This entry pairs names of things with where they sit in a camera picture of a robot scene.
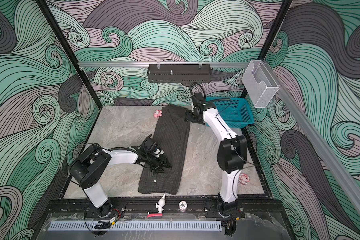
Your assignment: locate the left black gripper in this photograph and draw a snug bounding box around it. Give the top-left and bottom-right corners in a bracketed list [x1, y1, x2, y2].
[145, 154, 173, 174]

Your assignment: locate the dark pinstriped long sleeve shirt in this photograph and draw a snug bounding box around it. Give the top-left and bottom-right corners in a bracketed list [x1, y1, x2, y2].
[138, 105, 190, 195]

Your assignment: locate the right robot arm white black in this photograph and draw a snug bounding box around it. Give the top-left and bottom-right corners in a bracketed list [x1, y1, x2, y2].
[185, 93, 247, 216]

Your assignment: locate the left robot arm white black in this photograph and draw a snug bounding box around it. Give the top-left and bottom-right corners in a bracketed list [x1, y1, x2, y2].
[69, 135, 172, 218]

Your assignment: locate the pink toy figure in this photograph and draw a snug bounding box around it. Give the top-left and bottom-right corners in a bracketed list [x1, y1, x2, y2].
[154, 110, 162, 118]

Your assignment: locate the teal plastic basket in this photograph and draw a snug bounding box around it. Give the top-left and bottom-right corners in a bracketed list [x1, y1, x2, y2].
[206, 97, 254, 129]

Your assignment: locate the white rabbit figurine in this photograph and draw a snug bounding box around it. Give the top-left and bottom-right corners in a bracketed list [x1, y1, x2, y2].
[156, 194, 166, 214]

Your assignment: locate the pink flat base piece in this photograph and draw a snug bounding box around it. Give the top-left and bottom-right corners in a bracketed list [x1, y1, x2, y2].
[147, 213, 163, 219]

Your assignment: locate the small white patterned jar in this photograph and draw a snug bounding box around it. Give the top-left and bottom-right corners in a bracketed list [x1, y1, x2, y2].
[179, 201, 188, 213]

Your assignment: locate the round cartoon sticker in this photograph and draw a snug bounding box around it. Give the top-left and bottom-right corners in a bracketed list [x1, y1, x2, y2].
[239, 173, 250, 186]

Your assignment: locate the black perforated wall tray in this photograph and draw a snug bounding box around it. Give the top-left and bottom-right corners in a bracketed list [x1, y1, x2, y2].
[147, 64, 212, 83]

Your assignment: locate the clear acrylic wall holder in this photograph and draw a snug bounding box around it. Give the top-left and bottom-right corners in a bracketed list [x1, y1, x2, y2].
[242, 60, 280, 108]

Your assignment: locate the white slotted cable duct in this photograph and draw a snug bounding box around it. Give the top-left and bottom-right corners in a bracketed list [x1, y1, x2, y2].
[47, 220, 223, 232]

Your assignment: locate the aluminium right rail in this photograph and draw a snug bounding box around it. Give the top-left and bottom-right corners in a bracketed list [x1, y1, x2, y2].
[264, 63, 360, 216]

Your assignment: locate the aluminium rail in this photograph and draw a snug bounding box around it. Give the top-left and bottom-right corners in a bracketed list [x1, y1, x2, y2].
[264, 63, 360, 216]
[78, 61, 249, 69]

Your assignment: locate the aluminium back rail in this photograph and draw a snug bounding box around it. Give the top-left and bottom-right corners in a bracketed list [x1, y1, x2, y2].
[78, 61, 249, 69]

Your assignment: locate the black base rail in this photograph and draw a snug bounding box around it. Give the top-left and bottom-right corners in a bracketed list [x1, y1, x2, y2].
[46, 196, 284, 219]

